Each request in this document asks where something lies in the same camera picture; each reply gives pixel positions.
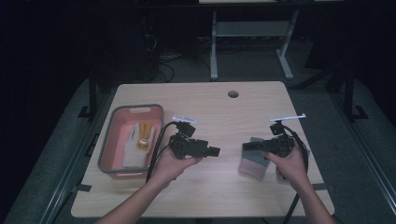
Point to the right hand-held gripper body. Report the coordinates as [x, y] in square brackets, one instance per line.
[280, 145]

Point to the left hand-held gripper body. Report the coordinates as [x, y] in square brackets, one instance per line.
[186, 147]

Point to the beige knit glove bear face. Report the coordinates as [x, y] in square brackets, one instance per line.
[145, 137]

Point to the pink plastic basin grey rim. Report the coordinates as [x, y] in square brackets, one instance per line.
[113, 140]

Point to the person's right hand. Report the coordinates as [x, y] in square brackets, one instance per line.
[291, 169]

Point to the person's left hand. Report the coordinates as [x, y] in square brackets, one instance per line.
[169, 169]

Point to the black tape strip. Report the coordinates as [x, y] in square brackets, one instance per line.
[82, 188]
[325, 187]

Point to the black metal post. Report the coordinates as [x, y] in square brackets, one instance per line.
[92, 93]
[348, 93]

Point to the aluminium frame rail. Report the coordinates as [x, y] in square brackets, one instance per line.
[73, 165]
[367, 155]

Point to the white metal desk frame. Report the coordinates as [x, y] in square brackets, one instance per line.
[252, 28]

